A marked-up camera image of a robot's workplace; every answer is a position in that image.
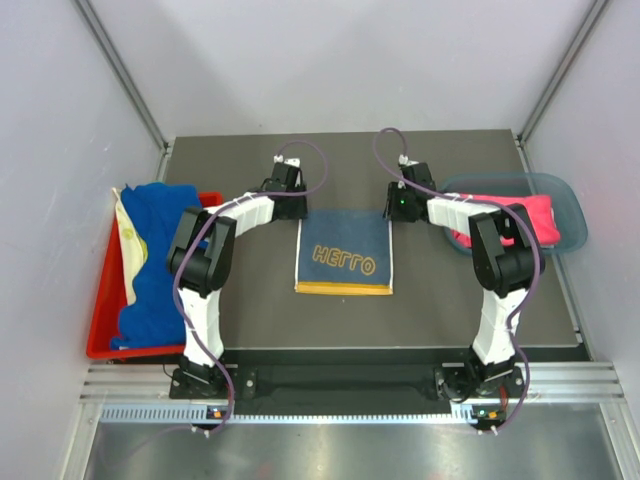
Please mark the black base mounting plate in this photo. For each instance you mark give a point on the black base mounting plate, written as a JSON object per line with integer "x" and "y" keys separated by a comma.
{"x": 327, "y": 385}

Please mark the aluminium frame post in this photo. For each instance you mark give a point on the aluminium frame post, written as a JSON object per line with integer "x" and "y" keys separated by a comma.
{"x": 579, "y": 39}
{"x": 109, "y": 50}

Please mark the right aluminium frame post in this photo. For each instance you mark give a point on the right aluminium frame post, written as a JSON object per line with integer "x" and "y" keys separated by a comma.
{"x": 579, "y": 39}

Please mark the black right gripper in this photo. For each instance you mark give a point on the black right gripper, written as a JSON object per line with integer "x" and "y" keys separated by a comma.
{"x": 391, "y": 212}

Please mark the aluminium extrusion rail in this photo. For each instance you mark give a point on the aluminium extrusion rail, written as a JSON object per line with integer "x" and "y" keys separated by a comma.
{"x": 550, "y": 382}

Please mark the yellow hello towel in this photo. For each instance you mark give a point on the yellow hello towel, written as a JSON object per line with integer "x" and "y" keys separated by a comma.
{"x": 343, "y": 252}

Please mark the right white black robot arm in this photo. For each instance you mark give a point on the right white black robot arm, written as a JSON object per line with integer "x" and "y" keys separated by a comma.
{"x": 506, "y": 257}

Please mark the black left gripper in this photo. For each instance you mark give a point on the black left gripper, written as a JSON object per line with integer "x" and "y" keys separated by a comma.
{"x": 299, "y": 212}

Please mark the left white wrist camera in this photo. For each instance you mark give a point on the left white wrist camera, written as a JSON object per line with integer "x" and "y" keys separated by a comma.
{"x": 294, "y": 162}

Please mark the translucent blue plastic container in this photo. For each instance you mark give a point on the translucent blue plastic container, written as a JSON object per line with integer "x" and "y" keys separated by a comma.
{"x": 552, "y": 205}

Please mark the red plastic bin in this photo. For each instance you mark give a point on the red plastic bin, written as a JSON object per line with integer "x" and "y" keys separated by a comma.
{"x": 111, "y": 299}

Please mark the cream patterned towel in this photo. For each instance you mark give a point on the cream patterned towel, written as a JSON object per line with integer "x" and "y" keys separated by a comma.
{"x": 134, "y": 252}

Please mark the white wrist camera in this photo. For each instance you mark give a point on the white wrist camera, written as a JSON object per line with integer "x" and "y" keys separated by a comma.
{"x": 294, "y": 162}
{"x": 404, "y": 161}

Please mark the left aluminium frame post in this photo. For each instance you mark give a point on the left aluminium frame post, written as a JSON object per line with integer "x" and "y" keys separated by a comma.
{"x": 109, "y": 50}

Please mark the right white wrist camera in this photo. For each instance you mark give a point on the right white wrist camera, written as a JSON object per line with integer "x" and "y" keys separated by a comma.
{"x": 404, "y": 161}

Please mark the blue terry towel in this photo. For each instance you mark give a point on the blue terry towel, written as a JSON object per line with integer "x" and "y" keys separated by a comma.
{"x": 153, "y": 320}

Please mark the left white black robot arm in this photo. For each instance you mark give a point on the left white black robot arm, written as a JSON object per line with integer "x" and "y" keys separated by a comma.
{"x": 201, "y": 253}

